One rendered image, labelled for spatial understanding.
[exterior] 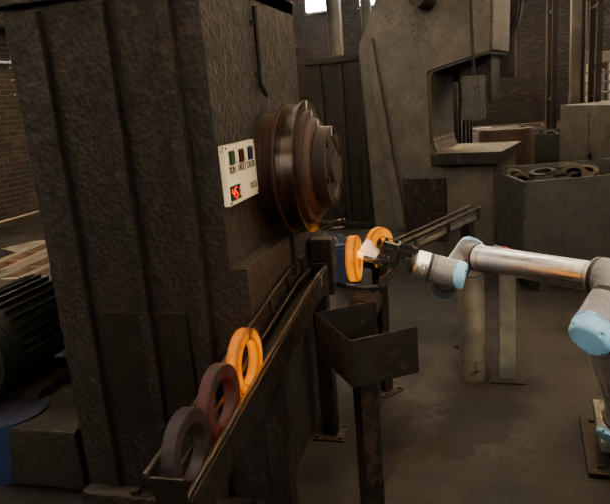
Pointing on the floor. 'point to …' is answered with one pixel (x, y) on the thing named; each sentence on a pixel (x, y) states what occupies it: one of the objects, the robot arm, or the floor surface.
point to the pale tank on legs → (581, 56)
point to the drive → (26, 381)
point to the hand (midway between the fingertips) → (354, 252)
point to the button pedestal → (507, 370)
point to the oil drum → (512, 140)
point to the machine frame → (157, 216)
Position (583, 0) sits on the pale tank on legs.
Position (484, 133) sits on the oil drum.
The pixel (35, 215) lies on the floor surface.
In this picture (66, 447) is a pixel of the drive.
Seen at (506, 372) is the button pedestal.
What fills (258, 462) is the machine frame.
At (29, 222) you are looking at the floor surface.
